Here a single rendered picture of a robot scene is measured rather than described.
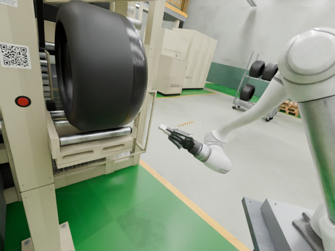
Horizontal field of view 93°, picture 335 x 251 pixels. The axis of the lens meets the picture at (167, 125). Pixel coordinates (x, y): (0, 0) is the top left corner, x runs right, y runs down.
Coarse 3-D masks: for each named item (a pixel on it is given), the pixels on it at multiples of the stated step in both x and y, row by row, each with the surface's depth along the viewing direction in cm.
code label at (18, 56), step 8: (0, 48) 51; (8, 48) 52; (16, 48) 53; (24, 48) 54; (0, 56) 52; (8, 56) 53; (16, 56) 54; (24, 56) 55; (8, 64) 54; (16, 64) 55; (24, 64) 56
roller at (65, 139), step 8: (112, 128) 83; (120, 128) 85; (128, 128) 88; (64, 136) 69; (72, 136) 71; (80, 136) 73; (88, 136) 75; (96, 136) 77; (104, 136) 80; (112, 136) 83; (64, 144) 70
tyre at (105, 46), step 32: (64, 32) 80; (96, 32) 54; (128, 32) 63; (64, 64) 90; (96, 64) 54; (128, 64) 61; (64, 96) 86; (96, 96) 57; (128, 96) 65; (96, 128) 72
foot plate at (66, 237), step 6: (66, 222) 123; (60, 228) 119; (66, 228) 120; (60, 234) 115; (66, 234) 116; (24, 240) 108; (30, 240) 109; (66, 240) 113; (72, 240) 114; (24, 246) 105; (30, 246) 106; (66, 246) 110; (72, 246) 110
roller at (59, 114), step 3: (51, 111) 87; (54, 111) 88; (57, 111) 89; (60, 111) 89; (63, 111) 90; (51, 114) 86; (54, 114) 87; (57, 114) 88; (60, 114) 89; (63, 114) 90; (51, 117) 86; (54, 117) 87; (57, 117) 88; (60, 117) 89; (63, 117) 90
